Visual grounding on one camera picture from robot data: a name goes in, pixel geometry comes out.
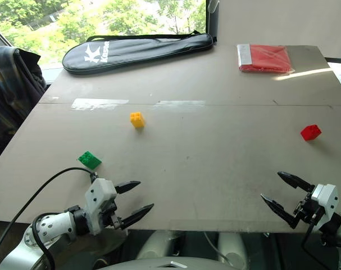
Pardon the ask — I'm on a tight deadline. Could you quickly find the yellow toy brick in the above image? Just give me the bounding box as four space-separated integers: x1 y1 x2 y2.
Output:
129 111 147 129

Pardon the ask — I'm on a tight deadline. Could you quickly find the dark jacket on chair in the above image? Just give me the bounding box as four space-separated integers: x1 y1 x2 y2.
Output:
0 46 47 167

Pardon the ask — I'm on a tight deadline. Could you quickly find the red toy brick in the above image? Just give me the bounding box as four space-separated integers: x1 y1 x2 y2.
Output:
300 124 322 141

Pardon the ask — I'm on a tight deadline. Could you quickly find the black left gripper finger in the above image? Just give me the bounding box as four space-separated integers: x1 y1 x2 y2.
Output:
115 181 142 195
121 203 155 230

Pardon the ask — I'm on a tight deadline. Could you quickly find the clear tape strip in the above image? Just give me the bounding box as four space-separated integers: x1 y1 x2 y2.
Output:
153 100 207 110

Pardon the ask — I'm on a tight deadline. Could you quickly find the dark window frame post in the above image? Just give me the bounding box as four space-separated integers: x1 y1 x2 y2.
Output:
204 0 220 43

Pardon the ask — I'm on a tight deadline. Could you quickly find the silver robot body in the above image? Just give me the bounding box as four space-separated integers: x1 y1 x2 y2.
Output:
91 229 248 270

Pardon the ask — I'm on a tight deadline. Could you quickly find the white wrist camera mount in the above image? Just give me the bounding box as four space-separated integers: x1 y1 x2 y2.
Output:
311 183 339 226
84 178 117 235

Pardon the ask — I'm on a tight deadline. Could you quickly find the black racket bag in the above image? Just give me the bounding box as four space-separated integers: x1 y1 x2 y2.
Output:
62 30 217 75

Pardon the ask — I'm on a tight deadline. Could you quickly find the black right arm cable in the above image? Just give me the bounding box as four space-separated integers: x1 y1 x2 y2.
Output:
301 209 331 270

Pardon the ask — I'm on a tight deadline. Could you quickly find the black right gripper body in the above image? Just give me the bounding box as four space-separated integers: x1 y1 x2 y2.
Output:
293 191 322 226

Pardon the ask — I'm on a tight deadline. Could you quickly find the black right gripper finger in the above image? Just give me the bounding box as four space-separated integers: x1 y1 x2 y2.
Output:
277 171 316 192
260 193 300 230

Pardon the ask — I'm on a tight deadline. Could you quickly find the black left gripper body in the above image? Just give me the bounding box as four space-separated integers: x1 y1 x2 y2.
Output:
101 198 125 231

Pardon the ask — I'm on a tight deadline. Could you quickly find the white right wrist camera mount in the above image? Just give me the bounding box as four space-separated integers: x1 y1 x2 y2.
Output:
311 183 339 226

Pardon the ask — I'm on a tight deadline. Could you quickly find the red cloth in plastic bag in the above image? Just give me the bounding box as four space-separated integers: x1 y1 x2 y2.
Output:
237 43 296 74

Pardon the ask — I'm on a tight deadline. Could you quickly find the green toy brick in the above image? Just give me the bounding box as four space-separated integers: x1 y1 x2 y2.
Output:
78 151 103 170

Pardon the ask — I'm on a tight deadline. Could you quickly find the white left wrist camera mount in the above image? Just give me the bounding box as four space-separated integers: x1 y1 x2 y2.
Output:
84 178 117 235

